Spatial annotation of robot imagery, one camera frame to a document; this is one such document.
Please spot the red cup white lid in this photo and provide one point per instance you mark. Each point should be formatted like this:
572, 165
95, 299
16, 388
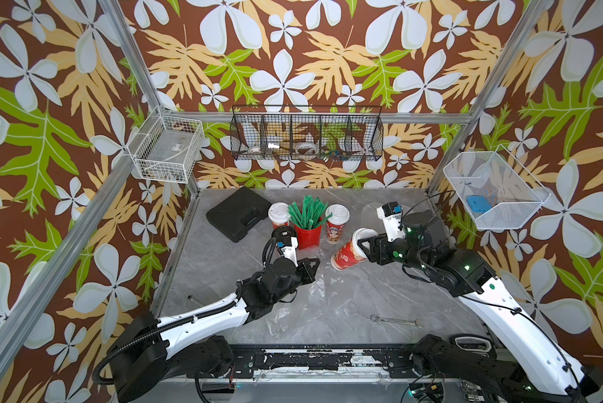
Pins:
279, 215
351, 253
338, 215

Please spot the red plastic straw cup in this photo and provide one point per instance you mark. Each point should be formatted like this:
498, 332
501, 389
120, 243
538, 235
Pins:
308, 238

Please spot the white mesh basket right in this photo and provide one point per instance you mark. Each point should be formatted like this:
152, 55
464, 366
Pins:
515, 193

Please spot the black wire basket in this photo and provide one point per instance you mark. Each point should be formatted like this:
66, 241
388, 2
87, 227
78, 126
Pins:
306, 133

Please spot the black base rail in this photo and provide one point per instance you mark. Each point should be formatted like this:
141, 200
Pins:
323, 362

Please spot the green wrapped straws bundle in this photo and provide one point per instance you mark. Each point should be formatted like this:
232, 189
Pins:
311, 215

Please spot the clear plastic carrier bag front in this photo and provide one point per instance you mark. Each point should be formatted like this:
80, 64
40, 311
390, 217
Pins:
322, 301

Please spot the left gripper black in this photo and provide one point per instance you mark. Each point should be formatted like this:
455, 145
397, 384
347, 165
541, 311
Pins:
306, 273

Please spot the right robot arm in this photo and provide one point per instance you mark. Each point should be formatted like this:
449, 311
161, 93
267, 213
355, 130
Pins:
541, 371

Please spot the blue object in basket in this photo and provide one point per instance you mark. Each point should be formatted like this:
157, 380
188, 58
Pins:
479, 204

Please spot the black plastic tool case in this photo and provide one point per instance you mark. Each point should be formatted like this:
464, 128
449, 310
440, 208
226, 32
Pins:
237, 214

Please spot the white wire basket left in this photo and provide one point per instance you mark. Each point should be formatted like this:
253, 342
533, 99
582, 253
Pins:
166, 146

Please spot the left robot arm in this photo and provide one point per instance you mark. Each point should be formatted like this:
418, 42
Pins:
153, 349

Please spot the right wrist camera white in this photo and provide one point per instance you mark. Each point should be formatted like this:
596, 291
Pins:
391, 216

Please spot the metal wrench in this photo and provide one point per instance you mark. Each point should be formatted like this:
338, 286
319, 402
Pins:
413, 323

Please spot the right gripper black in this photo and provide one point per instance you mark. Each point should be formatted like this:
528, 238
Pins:
380, 242

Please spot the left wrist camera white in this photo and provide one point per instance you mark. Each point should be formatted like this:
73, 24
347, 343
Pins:
286, 242

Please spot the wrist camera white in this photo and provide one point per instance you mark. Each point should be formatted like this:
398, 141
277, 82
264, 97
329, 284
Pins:
391, 216
286, 242

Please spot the red cup white lid front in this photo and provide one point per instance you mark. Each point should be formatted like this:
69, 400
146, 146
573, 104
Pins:
351, 253

